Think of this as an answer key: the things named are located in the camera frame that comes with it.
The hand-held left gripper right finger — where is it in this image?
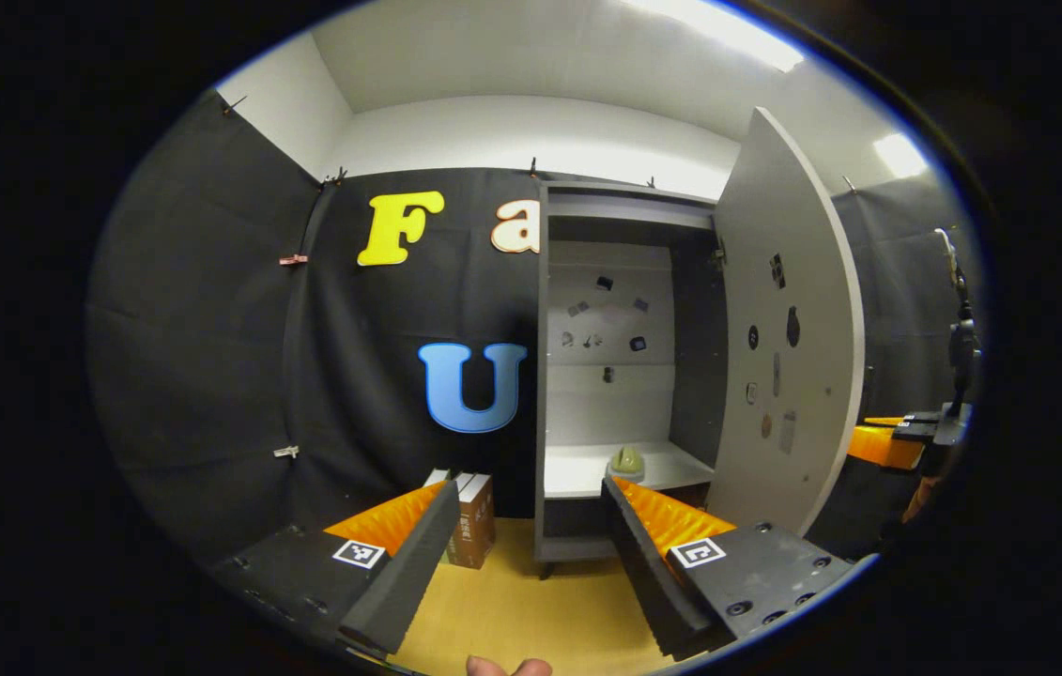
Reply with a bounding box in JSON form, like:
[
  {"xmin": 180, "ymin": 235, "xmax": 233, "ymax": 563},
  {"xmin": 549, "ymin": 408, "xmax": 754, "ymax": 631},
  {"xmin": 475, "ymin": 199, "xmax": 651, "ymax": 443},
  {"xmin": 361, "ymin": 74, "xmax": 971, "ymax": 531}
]
[{"xmin": 600, "ymin": 475, "xmax": 858, "ymax": 662}]

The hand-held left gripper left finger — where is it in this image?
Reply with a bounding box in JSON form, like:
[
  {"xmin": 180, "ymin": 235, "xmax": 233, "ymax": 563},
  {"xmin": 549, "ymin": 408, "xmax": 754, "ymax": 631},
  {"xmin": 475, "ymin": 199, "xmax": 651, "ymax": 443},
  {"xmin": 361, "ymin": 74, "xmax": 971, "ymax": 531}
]
[{"xmin": 209, "ymin": 479, "xmax": 462, "ymax": 658}]

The beige cabinet door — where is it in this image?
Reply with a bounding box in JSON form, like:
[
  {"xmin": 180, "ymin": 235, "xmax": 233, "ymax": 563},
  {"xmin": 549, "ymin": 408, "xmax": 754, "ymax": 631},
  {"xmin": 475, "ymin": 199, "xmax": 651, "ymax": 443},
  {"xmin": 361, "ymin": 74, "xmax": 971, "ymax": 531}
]
[{"xmin": 706, "ymin": 106, "xmax": 868, "ymax": 539}]

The grey cabinet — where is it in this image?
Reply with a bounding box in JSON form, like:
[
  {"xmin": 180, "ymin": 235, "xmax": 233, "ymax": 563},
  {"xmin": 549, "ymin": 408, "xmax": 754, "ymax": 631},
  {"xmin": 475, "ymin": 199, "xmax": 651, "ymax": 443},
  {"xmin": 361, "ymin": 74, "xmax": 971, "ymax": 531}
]
[{"xmin": 534, "ymin": 180, "xmax": 730, "ymax": 579}]

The ceiling light panel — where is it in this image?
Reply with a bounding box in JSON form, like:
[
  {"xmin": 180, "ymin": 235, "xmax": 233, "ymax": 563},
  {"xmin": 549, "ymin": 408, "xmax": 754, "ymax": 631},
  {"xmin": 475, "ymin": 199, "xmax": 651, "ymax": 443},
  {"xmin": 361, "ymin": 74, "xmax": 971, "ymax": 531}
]
[{"xmin": 873, "ymin": 133, "xmax": 930, "ymax": 179}]

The black backdrop cloth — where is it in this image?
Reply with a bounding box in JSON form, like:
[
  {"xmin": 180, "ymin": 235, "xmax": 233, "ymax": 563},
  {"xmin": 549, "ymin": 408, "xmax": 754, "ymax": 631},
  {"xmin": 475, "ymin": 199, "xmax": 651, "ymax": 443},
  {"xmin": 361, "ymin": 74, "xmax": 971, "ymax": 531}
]
[{"xmin": 87, "ymin": 89, "xmax": 975, "ymax": 564}]

